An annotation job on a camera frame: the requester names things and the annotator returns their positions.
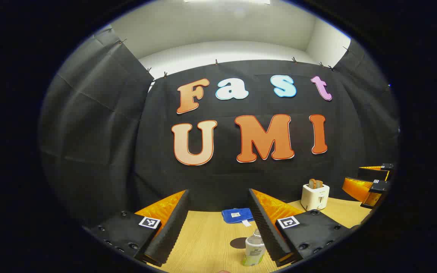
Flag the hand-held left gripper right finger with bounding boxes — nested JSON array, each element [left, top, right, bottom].
[[248, 188, 352, 268]]

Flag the cream toaster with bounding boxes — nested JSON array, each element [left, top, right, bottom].
[[301, 183, 330, 212]]

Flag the black backdrop cloth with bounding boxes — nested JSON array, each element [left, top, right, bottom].
[[38, 27, 400, 228]]

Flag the blue cloth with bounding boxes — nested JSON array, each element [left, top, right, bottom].
[[221, 208, 255, 225]]

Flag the clear water bottle white label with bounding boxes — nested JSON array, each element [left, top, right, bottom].
[[241, 229, 266, 267]]

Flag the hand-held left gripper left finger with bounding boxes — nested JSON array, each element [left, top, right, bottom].
[[90, 189, 190, 268]]

